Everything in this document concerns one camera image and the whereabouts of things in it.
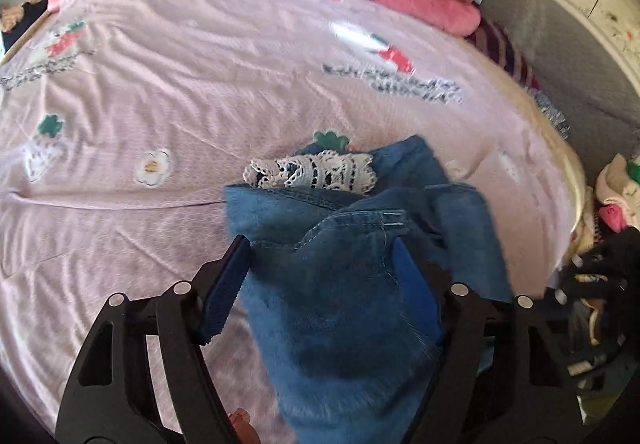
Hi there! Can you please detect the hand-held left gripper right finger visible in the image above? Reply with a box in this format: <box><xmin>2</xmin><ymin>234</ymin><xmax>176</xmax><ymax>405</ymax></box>
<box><xmin>392</xmin><ymin>238</ymin><xmax>586</xmax><ymax>444</ymax></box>

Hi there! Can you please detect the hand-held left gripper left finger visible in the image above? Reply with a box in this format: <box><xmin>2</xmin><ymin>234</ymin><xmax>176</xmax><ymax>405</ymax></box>
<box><xmin>55</xmin><ymin>234</ymin><xmax>251</xmax><ymax>444</ymax></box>

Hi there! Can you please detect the blue denim garment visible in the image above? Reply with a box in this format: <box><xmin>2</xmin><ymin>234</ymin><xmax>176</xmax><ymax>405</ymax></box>
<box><xmin>222</xmin><ymin>134</ymin><xmax>516</xmax><ymax>444</ymax></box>

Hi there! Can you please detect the pile of clothes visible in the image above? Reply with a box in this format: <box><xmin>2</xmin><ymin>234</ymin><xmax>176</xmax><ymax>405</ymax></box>
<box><xmin>575</xmin><ymin>153</ymin><xmax>640</xmax><ymax>255</ymax></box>

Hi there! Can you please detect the beige mattress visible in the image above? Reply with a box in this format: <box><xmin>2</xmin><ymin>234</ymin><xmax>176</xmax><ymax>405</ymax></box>
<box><xmin>520</xmin><ymin>89</ymin><xmax>590</xmax><ymax>245</ymax></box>

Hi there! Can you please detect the person's bare foot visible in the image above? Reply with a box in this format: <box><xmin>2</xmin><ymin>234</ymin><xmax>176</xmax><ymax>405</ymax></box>
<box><xmin>229</xmin><ymin>406</ymin><xmax>262</xmax><ymax>444</ymax></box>

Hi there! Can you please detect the grey patterned blanket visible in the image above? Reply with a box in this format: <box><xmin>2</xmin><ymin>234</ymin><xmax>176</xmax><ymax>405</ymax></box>
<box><xmin>530</xmin><ymin>89</ymin><xmax>572</xmax><ymax>141</ymax></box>

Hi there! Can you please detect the grey padded headboard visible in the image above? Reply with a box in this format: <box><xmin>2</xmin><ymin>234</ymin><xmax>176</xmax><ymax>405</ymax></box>
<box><xmin>412</xmin><ymin>0</ymin><xmax>640</xmax><ymax>185</ymax></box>

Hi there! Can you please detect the pink printed bedsheet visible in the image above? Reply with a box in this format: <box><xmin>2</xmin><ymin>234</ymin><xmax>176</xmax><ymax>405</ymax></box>
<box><xmin>0</xmin><ymin>0</ymin><xmax>581</xmax><ymax>435</ymax></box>

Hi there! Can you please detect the striped pillow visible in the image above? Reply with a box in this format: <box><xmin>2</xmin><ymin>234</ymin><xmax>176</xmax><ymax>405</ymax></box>
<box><xmin>465</xmin><ymin>19</ymin><xmax>541</xmax><ymax>92</ymax></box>

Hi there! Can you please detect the dark blue cloth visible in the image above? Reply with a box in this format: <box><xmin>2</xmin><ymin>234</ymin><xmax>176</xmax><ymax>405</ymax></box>
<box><xmin>0</xmin><ymin>1</ymin><xmax>52</xmax><ymax>50</ymax></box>

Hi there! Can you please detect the wooden bed frame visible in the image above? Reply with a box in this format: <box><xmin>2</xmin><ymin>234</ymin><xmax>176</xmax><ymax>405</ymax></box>
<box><xmin>0</xmin><ymin>11</ymin><xmax>52</xmax><ymax>66</ymax></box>

